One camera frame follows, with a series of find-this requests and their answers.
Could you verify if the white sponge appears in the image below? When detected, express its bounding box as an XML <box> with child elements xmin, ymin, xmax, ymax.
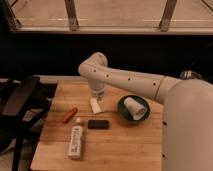
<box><xmin>90</xmin><ymin>98</ymin><xmax>102</xmax><ymax>114</ymax></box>

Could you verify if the orange marker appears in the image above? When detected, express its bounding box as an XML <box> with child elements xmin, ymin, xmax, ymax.
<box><xmin>61</xmin><ymin>107</ymin><xmax>78</xmax><ymax>123</ymax></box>

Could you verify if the green bowl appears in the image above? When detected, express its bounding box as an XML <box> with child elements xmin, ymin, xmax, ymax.
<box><xmin>117</xmin><ymin>95</ymin><xmax>150</xmax><ymax>124</ymax></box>

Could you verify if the black rectangular block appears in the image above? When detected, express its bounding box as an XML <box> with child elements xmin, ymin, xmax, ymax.
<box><xmin>88</xmin><ymin>120</ymin><xmax>109</xmax><ymax>129</ymax></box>

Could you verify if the round silver dish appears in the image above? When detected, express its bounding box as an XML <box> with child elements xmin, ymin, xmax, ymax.
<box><xmin>180</xmin><ymin>70</ymin><xmax>203</xmax><ymax>80</ymax></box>

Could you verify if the white paper cup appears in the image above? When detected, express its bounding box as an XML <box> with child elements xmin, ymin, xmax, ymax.
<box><xmin>124</xmin><ymin>97</ymin><xmax>147</xmax><ymax>121</ymax></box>

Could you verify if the white bottle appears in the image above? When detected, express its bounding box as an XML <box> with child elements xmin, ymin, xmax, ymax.
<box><xmin>68</xmin><ymin>118</ymin><xmax>83</xmax><ymax>159</ymax></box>

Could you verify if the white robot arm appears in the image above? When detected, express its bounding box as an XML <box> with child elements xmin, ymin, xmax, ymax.
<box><xmin>78</xmin><ymin>52</ymin><xmax>213</xmax><ymax>171</ymax></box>

